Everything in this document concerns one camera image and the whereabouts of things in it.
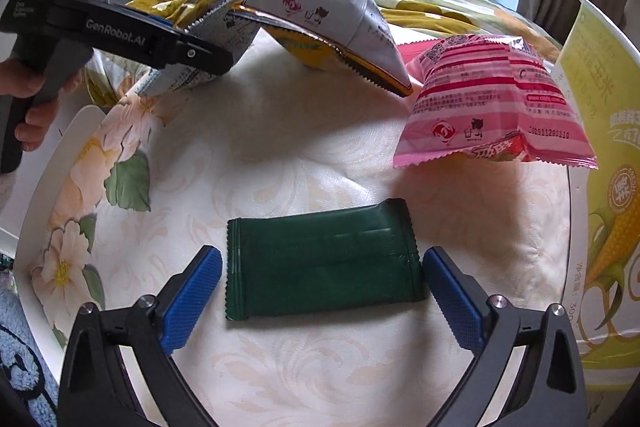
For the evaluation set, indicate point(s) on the dark green snack packet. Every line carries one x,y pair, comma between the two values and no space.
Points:
320,262

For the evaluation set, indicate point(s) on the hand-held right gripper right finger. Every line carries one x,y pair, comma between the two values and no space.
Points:
450,302

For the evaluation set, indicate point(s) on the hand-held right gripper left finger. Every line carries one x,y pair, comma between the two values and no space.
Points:
195,297

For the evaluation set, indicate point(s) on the flat pink wrapper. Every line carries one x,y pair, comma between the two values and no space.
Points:
412,57

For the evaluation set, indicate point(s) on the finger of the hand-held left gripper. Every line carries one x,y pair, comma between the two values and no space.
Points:
195,53
157,19

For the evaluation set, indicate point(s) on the silver yellow snack packet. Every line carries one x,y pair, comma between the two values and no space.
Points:
325,7

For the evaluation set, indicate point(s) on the pink striped snack packet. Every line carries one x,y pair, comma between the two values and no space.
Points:
475,107

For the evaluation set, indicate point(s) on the green printed cardboard box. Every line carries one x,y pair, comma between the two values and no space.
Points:
610,207

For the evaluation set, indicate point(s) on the blue rug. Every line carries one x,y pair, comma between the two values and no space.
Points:
25,357

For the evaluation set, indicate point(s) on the person's left hand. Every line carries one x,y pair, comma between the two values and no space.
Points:
35,127

